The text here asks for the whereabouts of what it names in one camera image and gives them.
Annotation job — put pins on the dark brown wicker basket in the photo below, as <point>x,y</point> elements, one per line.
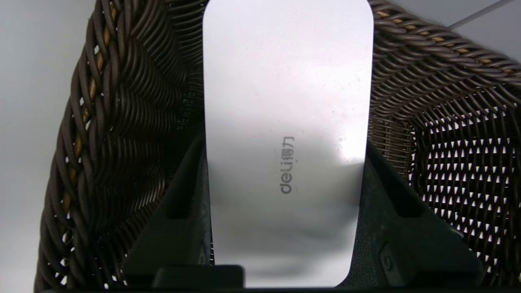
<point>122,122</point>

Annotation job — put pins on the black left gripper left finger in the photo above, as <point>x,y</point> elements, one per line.
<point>179,236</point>

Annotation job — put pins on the white rectangular plastic case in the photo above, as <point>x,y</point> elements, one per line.
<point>285,122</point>

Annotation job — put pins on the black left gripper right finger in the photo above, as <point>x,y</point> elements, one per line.
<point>407,244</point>

